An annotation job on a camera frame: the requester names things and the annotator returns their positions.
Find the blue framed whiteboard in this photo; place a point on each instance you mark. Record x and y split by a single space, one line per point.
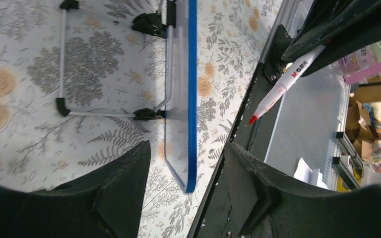
181 92

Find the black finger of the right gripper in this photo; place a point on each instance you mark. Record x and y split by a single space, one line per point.
342 26

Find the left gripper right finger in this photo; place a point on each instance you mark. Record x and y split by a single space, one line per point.
260 193

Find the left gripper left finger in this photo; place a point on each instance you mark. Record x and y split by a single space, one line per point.
107 202

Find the whiteboard wire stand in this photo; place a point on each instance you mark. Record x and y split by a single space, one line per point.
91 53

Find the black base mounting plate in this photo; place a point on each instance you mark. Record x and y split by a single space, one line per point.
213 216

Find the white marker pen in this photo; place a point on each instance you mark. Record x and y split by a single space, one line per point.
286 81

